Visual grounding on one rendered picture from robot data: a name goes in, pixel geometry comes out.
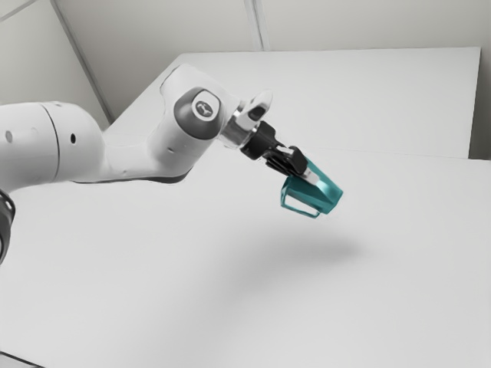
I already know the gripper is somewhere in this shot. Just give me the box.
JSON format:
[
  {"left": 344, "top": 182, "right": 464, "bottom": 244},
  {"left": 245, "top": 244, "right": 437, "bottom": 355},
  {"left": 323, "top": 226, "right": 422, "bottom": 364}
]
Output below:
[{"left": 241, "top": 120, "right": 320, "bottom": 184}]

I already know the teal faceted mug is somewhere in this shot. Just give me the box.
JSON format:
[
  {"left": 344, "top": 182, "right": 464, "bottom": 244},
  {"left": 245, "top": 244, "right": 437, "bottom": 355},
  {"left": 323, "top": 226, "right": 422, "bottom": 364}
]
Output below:
[{"left": 279, "top": 156, "right": 344, "bottom": 220}]

